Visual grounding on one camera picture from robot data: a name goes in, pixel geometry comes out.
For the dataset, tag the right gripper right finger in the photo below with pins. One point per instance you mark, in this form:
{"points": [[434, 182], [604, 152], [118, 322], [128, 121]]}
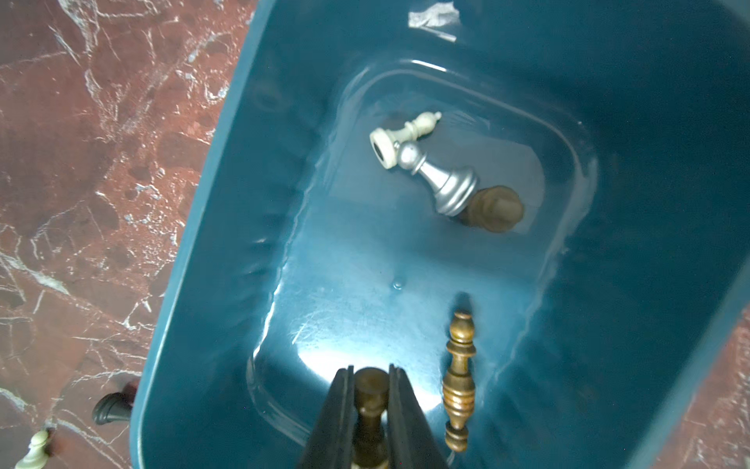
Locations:
{"points": [[411, 443]]}

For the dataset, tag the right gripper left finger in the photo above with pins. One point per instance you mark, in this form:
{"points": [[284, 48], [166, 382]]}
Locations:
{"points": [[330, 445]]}

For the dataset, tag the dark brown wooden piece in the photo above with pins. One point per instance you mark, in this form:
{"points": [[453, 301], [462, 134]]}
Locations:
{"points": [[371, 401]]}

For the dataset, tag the brown wooden bishop piece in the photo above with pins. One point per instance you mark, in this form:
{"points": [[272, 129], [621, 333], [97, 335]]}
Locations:
{"points": [[459, 388]]}

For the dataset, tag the brown wooden pawn base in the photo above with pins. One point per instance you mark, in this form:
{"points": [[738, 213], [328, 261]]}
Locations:
{"points": [[497, 210]]}

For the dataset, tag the silver metal pawn piece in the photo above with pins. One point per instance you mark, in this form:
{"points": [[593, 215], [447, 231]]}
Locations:
{"points": [[451, 189]]}

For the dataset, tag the cream white pawn piece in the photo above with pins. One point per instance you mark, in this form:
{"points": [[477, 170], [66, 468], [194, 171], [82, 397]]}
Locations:
{"points": [[386, 143]]}

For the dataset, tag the teal plastic storage box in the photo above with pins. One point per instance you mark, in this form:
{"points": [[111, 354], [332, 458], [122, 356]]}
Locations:
{"points": [[623, 126]]}

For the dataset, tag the black lying chess piece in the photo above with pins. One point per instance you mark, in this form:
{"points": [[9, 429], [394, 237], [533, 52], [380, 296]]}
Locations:
{"points": [[114, 407]]}

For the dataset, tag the white pawn piece centre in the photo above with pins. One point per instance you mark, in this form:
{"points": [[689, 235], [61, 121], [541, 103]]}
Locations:
{"points": [[37, 456]]}

